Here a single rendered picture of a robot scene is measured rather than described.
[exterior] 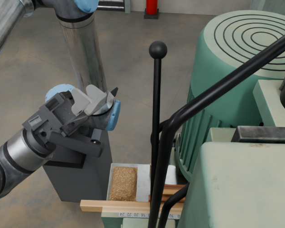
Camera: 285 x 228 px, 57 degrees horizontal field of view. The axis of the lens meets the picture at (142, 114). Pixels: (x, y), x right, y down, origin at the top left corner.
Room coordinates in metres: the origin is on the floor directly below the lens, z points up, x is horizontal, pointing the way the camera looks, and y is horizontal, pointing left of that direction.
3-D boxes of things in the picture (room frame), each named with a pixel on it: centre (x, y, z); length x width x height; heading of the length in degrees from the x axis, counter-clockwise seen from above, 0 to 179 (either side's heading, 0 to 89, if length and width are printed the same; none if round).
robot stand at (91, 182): (0.87, 0.38, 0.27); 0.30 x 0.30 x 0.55; 84
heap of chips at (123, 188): (0.41, 0.06, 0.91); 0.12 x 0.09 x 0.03; 178
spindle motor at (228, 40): (0.31, -0.17, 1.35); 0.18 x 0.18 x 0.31
